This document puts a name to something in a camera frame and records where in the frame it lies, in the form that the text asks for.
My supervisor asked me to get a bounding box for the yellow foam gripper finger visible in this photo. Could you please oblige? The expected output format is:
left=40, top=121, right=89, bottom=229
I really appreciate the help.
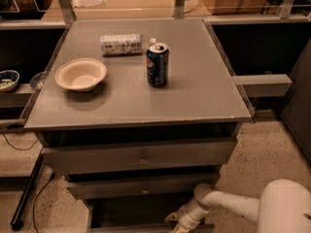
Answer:
left=164, top=212, right=190, bottom=233

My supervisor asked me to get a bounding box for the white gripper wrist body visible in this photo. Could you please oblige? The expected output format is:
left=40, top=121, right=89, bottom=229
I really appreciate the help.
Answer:
left=177, top=198, right=211, bottom=230

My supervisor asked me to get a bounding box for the grey bottom drawer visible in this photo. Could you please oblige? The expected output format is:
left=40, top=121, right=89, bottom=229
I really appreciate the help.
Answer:
left=83, top=191, right=216, bottom=233

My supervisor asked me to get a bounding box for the grey drawer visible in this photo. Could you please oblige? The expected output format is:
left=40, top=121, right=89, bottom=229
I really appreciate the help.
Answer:
left=67, top=173, right=220, bottom=199
left=83, top=191, right=216, bottom=233
left=42, top=139, right=236, bottom=175

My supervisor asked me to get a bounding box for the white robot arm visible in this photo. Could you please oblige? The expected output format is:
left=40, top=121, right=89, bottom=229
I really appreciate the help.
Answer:
left=165, top=179, right=311, bottom=233

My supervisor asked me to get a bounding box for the grey middle drawer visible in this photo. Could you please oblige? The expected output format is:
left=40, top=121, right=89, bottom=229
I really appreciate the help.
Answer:
left=67, top=173, right=220, bottom=199

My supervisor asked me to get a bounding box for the grey top drawer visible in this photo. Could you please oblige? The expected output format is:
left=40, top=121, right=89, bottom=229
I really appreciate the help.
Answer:
left=42, top=139, right=236, bottom=175

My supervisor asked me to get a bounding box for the grey drawer cabinet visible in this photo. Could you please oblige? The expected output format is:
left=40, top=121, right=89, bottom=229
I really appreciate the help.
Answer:
left=20, top=17, right=257, bottom=233

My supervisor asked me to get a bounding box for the grey side shelf beam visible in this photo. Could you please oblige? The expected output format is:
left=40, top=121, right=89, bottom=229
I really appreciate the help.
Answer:
left=232, top=74, right=293, bottom=97

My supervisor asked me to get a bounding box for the black metal floor bar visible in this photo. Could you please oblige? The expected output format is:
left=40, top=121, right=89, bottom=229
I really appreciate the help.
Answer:
left=11, top=154, right=43, bottom=231

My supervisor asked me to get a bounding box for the blue pepsi can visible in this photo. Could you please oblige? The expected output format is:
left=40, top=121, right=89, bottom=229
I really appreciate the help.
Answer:
left=146, top=42, right=169, bottom=87

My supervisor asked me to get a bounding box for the white paper bowl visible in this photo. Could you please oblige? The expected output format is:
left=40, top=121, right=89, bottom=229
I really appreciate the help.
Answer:
left=55, top=58, right=107, bottom=92

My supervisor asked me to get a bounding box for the clear plastic water bottle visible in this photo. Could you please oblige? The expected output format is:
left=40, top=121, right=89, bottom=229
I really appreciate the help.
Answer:
left=100, top=33, right=156, bottom=56

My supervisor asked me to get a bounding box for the dark round dish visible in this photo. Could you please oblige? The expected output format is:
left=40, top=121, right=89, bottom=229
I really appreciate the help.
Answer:
left=30, top=72, right=49, bottom=89

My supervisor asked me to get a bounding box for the small blue patterned bowl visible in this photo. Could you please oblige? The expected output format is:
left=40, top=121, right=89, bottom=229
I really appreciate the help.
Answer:
left=0, top=70, right=19, bottom=92

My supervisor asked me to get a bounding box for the black floor cable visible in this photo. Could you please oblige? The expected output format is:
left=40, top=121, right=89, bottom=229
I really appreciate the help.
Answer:
left=0, top=117, right=56, bottom=233

